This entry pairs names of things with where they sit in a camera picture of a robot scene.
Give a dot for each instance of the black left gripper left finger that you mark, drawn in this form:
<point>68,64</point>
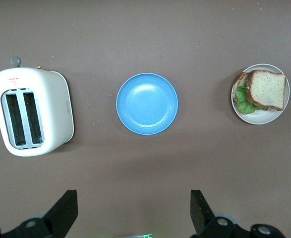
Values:
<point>63,213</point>

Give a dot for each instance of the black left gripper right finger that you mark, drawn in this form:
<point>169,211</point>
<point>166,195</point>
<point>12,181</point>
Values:
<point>202,218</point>

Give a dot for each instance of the green lettuce leaf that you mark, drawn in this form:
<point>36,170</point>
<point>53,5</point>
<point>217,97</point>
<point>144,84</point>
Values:
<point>242,100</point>

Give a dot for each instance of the brown bread slice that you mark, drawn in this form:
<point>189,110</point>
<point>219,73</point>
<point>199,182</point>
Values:
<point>266,89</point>
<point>240,80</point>

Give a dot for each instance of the beige round plate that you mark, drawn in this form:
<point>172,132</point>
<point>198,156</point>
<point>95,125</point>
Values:
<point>259,117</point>

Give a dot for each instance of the blue round plate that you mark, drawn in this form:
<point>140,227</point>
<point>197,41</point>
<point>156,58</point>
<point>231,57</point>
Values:
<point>147,104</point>

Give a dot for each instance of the white two-slot toaster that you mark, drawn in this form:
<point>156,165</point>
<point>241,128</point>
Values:
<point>53,104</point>

